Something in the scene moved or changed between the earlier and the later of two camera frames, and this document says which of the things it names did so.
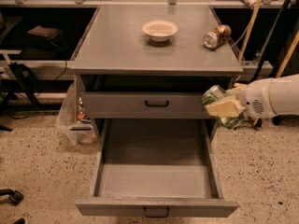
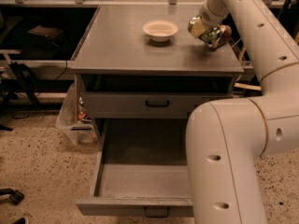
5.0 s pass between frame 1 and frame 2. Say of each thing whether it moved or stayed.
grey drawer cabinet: stayed
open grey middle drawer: stayed
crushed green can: moved
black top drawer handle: stayed
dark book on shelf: stayed
